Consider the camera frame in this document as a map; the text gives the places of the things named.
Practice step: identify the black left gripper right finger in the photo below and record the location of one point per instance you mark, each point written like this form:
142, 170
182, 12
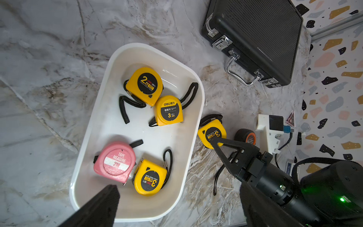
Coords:
260, 211

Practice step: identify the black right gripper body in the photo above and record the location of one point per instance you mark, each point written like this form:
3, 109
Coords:
277, 186

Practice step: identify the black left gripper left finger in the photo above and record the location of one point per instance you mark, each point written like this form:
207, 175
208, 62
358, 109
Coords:
100, 211

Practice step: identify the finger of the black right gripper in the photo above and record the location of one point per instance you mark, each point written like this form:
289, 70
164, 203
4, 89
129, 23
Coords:
232, 167
249, 149

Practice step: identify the black orange tape measure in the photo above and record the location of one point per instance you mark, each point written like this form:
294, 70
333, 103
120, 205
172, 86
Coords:
246, 136

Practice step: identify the yellow deli 3m tape measure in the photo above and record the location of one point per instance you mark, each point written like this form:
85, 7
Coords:
169, 109

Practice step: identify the playing card deck box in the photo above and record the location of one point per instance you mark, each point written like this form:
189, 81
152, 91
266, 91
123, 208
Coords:
289, 167

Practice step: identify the pink tape measure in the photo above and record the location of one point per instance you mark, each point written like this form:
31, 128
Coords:
116, 161

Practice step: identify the yellow front 3m tape measure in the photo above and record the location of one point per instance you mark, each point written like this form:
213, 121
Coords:
149, 178

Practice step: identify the yellow 2m tape measure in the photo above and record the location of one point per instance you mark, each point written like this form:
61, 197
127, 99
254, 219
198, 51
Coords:
143, 88

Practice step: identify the triangular all-in card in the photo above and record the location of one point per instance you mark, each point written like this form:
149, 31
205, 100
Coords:
291, 120

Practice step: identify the black ribbed metal case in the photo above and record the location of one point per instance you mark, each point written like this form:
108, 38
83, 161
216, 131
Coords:
259, 37

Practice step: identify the aluminium corner post right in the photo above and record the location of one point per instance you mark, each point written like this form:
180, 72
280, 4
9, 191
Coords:
354, 20

